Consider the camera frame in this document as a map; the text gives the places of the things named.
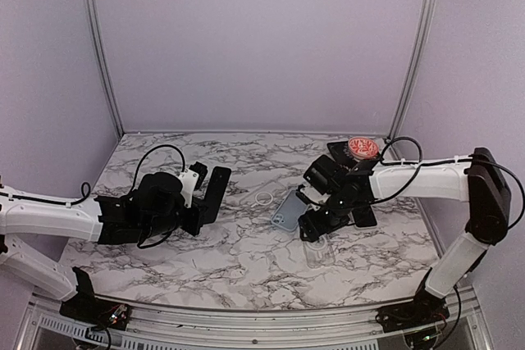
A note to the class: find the clear magsafe phone case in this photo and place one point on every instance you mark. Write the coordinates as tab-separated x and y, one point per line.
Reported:
320	253

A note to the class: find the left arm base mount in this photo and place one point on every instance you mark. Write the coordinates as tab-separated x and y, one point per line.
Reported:
86	307

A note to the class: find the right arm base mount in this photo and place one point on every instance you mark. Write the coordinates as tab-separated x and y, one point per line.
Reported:
423	309

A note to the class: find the pink smartphone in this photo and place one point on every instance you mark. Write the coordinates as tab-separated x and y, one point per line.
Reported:
215	192

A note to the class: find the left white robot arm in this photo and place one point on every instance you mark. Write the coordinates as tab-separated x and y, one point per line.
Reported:
146	216

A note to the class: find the black patterned tray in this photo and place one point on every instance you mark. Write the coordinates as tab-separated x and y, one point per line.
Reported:
340	153

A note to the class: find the front aluminium rail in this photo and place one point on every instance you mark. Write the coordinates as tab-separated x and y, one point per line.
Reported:
157	327

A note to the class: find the blue phone case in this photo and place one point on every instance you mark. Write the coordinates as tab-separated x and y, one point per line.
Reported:
286	217

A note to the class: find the red patterned bowl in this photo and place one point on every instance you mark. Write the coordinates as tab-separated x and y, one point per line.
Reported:
361	148

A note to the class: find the aluminium frame post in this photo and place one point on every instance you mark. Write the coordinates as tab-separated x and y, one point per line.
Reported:
410	80
103	69

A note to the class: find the right aluminium frame post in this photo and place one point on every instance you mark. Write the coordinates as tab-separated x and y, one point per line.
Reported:
410	80

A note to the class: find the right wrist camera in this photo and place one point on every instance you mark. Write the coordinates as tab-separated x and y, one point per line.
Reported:
310	196

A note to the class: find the left aluminium frame post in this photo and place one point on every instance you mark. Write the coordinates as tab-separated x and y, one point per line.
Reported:
103	69

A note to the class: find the black smartphone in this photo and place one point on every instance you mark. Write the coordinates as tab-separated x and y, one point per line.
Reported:
364	217

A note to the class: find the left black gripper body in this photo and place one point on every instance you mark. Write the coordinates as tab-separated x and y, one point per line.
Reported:
193	226

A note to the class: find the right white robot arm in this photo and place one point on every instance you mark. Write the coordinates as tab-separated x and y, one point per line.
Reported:
475	179

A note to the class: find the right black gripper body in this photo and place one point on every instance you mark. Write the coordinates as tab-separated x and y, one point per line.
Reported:
335	217

